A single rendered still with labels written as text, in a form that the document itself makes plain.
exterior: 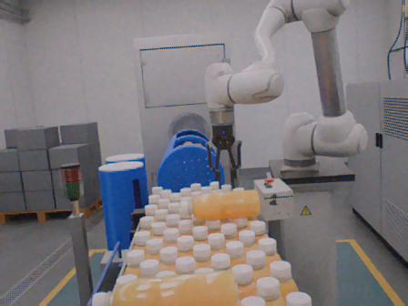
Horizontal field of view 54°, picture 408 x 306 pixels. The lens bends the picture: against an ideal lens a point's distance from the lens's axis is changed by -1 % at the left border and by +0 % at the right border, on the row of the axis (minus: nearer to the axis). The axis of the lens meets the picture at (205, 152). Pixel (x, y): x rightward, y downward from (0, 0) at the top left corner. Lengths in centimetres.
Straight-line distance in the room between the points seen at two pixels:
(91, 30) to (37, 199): 315
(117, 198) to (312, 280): 121
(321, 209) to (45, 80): 624
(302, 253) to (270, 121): 493
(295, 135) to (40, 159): 398
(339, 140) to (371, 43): 535
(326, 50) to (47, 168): 422
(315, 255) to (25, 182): 422
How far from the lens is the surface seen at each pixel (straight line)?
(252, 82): 127
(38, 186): 548
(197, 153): 165
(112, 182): 248
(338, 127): 181
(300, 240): 199
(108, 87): 712
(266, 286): 72
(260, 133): 680
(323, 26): 169
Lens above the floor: 143
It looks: 8 degrees down
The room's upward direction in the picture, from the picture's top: 4 degrees counter-clockwise
